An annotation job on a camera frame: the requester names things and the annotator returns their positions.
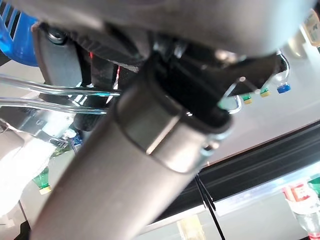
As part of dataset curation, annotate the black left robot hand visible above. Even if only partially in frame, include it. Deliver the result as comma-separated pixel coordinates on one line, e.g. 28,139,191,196
9,0,320,240

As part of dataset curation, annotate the green Sprite bottle yellow cap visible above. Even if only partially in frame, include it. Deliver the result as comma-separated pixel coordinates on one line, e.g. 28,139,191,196
259,86,272,98
31,166,53,196
241,92,253,105

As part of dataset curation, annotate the blue plastic shopping basket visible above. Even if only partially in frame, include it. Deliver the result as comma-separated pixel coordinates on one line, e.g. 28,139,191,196
0,0,245,116

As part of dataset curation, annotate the Coca-Cola bottle red cap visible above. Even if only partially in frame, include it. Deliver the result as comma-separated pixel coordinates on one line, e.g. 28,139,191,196
87,49,123,88

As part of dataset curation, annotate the small Pepsi bottle blue cap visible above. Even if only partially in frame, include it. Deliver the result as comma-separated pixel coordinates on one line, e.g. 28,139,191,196
271,49,292,95
63,128,85,153

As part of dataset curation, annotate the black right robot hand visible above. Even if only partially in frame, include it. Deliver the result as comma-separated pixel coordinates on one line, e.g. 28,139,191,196
32,22,85,88

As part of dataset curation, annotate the thin black cable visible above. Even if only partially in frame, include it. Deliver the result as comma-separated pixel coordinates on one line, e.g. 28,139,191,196
194,173,227,240

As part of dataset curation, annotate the black shelf clear price rail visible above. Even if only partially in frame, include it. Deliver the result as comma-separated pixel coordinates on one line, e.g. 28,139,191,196
149,122,320,233

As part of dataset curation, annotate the clear bottle red cap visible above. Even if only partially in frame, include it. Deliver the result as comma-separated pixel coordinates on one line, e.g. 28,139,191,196
282,182,320,240

